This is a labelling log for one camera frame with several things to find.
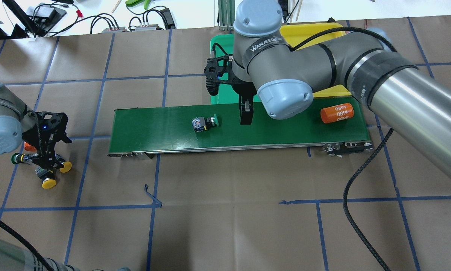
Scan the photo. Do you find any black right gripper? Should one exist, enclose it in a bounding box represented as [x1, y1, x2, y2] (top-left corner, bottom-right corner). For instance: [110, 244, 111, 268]
[203, 55, 256, 125]

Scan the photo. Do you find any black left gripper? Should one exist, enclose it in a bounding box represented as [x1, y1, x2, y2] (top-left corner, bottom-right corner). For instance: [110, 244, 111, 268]
[22, 111, 72, 168]

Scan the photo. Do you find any yellow push button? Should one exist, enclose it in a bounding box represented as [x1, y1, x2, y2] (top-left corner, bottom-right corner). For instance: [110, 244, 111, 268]
[55, 154, 72, 173]
[35, 167, 57, 189]

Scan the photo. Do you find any green mushroom push button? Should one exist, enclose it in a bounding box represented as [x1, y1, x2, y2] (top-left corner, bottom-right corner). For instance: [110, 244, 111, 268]
[191, 114, 220, 132]

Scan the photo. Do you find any orange cylinder marked 4680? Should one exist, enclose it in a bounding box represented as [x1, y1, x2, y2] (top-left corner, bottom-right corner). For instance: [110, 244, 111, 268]
[24, 141, 37, 153]

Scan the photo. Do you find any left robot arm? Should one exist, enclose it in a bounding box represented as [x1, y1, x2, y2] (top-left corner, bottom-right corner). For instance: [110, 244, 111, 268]
[0, 82, 72, 172]

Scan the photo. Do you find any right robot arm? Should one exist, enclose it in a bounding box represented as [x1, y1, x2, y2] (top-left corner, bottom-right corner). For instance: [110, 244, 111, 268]
[204, 0, 451, 178]

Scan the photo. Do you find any green plastic tray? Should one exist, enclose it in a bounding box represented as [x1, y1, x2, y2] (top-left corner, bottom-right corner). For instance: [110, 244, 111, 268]
[210, 34, 244, 105]

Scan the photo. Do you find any yellow plastic tray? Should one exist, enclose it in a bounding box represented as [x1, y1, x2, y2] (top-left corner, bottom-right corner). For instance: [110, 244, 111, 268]
[280, 23, 351, 98]

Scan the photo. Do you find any green conveyor belt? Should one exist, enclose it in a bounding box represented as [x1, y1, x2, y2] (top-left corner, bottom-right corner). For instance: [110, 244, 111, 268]
[108, 97, 374, 158]

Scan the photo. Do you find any black power adapter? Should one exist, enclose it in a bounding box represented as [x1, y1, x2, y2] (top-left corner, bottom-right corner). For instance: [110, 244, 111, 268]
[160, 8, 176, 29]

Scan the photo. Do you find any aluminium frame post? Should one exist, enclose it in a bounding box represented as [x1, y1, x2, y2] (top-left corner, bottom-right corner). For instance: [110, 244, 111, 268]
[218, 0, 235, 31]

